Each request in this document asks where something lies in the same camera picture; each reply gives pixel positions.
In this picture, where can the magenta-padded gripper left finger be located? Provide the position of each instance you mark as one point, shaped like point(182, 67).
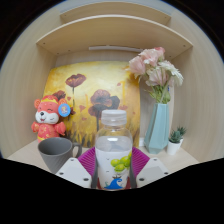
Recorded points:
point(74, 171)

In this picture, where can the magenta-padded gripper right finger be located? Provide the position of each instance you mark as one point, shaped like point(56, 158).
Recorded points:
point(151, 170)

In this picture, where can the clear plastic water bottle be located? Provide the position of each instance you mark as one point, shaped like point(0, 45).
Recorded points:
point(113, 146)

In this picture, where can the grey cup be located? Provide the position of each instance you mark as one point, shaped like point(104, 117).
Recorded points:
point(55, 155)

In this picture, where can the small potted succulent plant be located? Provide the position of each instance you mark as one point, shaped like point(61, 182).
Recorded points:
point(174, 143)

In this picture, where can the teal faceted vase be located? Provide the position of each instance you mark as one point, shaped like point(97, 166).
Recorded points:
point(157, 130)

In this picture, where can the red plush mouse toy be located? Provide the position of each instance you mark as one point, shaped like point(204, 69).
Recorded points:
point(48, 121)

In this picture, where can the yellow poppy flower painting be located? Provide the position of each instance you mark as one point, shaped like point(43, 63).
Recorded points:
point(100, 80)

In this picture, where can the pink and white flower bouquet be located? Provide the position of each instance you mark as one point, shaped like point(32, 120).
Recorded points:
point(153, 70)

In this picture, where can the white light strip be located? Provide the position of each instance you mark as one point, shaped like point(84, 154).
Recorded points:
point(115, 49)

